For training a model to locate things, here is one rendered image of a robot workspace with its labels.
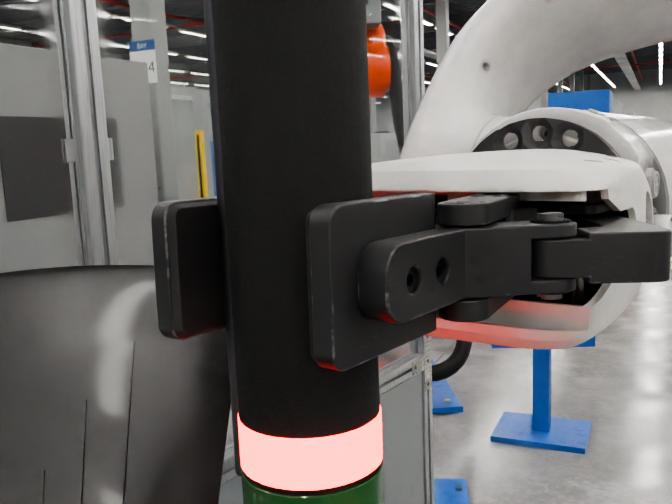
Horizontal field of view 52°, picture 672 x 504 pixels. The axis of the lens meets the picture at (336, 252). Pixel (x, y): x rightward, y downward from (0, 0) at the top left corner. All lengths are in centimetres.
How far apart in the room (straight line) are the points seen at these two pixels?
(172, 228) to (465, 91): 27
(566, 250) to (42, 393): 21
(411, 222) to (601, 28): 31
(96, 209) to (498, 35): 67
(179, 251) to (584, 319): 10
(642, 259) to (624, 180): 5
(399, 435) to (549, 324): 146
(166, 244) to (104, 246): 83
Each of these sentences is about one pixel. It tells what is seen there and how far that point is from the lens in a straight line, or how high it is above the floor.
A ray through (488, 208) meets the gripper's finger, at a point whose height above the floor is 148.
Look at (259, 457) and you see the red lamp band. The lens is 16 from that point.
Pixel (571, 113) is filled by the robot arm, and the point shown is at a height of 150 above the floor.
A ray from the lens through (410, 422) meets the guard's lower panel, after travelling 168.
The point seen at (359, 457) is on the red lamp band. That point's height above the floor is 143.
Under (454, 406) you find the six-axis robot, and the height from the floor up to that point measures 4.
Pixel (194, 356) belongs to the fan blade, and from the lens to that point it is 30.
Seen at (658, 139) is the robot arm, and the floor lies 149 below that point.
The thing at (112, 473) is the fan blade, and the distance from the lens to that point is 28.
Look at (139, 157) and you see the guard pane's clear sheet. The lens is 103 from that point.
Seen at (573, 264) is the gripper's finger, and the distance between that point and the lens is 17.
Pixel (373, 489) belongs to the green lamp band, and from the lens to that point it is 17.
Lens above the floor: 150
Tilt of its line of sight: 9 degrees down
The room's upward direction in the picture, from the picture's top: 3 degrees counter-clockwise
